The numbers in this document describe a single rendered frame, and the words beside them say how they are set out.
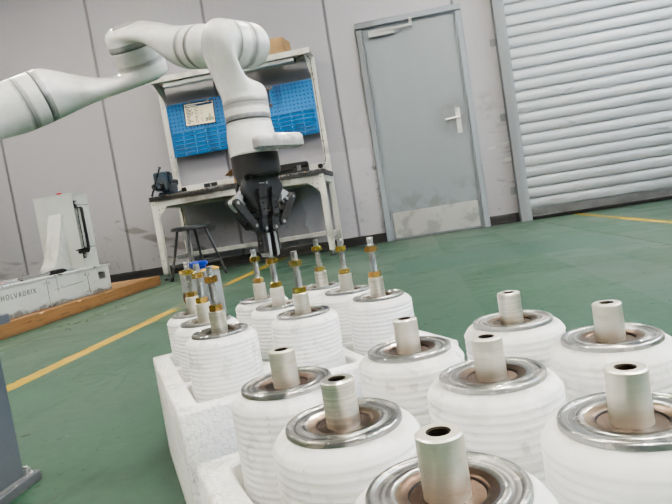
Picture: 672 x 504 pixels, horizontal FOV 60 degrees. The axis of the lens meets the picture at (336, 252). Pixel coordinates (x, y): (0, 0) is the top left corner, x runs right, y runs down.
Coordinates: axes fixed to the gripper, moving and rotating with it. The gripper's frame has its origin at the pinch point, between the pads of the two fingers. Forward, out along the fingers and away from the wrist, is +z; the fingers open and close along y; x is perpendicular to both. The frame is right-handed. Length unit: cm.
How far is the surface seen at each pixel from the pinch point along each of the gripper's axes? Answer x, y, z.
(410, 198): -267, -408, -1
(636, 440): 62, 31, 9
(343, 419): 46, 35, 9
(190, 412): 10.1, 24.5, 17.1
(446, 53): -224, -440, -131
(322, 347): 15.2, 6.5, 14.1
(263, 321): 1.2, 4.6, 11.3
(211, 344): 8.7, 19.2, 10.4
